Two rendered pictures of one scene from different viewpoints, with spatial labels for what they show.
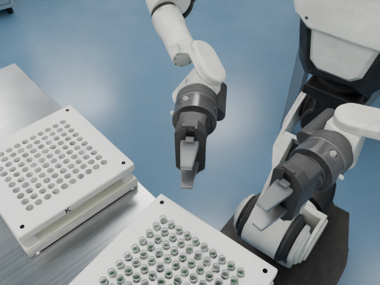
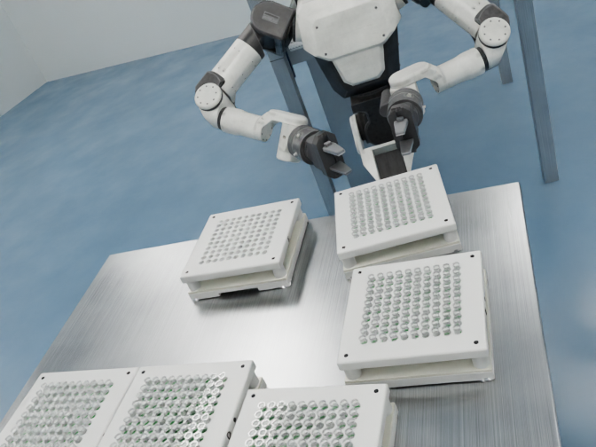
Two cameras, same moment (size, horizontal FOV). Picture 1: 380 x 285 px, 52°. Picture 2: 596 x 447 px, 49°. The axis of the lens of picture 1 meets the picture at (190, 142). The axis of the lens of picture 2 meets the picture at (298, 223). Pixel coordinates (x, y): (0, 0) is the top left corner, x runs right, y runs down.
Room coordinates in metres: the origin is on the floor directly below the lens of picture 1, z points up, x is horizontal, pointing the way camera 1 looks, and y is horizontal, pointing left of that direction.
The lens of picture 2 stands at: (-0.73, 0.69, 1.70)
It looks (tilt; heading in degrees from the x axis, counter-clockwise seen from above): 31 degrees down; 336
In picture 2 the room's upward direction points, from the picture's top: 23 degrees counter-clockwise
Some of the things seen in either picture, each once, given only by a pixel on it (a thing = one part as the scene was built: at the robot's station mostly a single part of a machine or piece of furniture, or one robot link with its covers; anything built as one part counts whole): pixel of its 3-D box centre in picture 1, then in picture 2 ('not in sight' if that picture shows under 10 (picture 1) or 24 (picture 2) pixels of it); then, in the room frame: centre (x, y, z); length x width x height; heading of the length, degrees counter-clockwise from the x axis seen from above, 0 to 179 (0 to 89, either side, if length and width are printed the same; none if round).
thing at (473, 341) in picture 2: not in sight; (413, 308); (0.00, 0.22, 0.93); 0.25 x 0.24 x 0.02; 43
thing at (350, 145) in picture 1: (332, 142); (402, 102); (0.51, -0.27, 0.99); 0.11 x 0.11 x 0.11; 44
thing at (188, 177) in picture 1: (188, 175); (341, 169); (0.45, 0.00, 0.97); 0.06 x 0.03 x 0.02; 174
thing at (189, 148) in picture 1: (188, 152); (333, 147); (0.45, 0.00, 1.03); 0.06 x 0.03 x 0.02; 174
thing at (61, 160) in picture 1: (48, 163); (242, 239); (0.51, 0.28, 0.93); 0.25 x 0.24 x 0.02; 43
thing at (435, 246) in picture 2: not in sight; (396, 227); (0.26, 0.03, 0.88); 0.24 x 0.24 x 0.02; 52
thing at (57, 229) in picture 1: (55, 178); (250, 254); (0.51, 0.28, 0.88); 0.24 x 0.24 x 0.02; 43
